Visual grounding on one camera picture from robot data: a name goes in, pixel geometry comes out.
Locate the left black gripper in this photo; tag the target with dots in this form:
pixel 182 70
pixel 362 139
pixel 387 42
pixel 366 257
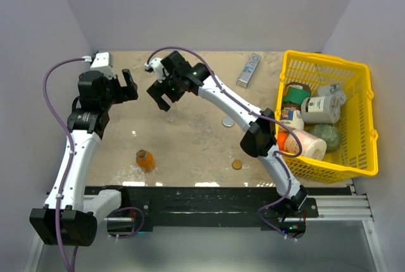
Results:
pixel 124 95

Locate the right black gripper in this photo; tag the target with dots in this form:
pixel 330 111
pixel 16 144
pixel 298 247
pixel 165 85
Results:
pixel 157 88

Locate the silver bottle cap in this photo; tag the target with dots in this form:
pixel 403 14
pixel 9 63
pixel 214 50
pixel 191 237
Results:
pixel 227 122

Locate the orange juice bottle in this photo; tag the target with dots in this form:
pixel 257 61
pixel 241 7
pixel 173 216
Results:
pixel 145 161

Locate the brown bottle cap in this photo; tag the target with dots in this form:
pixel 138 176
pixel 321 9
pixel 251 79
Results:
pixel 237 164

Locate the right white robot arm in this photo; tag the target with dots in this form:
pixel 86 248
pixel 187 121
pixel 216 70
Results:
pixel 259 140

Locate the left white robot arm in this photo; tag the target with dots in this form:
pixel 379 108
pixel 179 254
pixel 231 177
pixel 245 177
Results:
pixel 66 213

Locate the small labelled bottle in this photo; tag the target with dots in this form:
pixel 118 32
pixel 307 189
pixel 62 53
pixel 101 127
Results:
pixel 291 116

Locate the silver rectangular box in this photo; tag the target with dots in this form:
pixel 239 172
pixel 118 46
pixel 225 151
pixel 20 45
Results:
pixel 248 71

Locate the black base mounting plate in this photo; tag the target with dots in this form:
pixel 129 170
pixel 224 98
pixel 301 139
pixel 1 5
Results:
pixel 208 207

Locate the orange ball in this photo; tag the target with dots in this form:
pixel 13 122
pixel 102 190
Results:
pixel 281 138

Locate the pink toilet paper roll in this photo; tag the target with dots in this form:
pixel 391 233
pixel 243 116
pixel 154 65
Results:
pixel 312 146

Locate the white labelled jar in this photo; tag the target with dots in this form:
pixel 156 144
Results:
pixel 323 109

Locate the green round sponge ball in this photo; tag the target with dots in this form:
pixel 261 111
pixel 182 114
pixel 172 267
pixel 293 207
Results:
pixel 330 134

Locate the yellow plastic basket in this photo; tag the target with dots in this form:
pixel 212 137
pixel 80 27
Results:
pixel 357 154

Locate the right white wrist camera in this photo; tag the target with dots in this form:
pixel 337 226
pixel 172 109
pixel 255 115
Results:
pixel 155 66

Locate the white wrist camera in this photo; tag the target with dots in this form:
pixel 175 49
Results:
pixel 103 62
pixel 155 66

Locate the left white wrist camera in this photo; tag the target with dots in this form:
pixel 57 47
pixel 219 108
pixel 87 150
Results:
pixel 103 62

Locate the aluminium rail frame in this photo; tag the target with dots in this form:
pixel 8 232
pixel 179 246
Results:
pixel 341 238

